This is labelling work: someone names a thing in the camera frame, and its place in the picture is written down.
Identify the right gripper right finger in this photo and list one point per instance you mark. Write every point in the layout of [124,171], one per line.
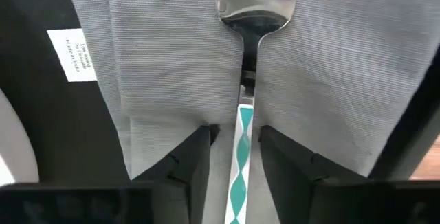
[292,176]

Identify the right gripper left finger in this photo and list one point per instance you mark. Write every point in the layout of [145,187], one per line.
[185,169]

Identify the grey cloth napkin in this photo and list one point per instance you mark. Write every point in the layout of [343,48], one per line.
[165,62]

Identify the white round plate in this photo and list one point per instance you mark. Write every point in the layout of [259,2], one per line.
[13,141]

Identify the black rectangular tray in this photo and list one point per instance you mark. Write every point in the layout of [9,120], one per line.
[51,131]

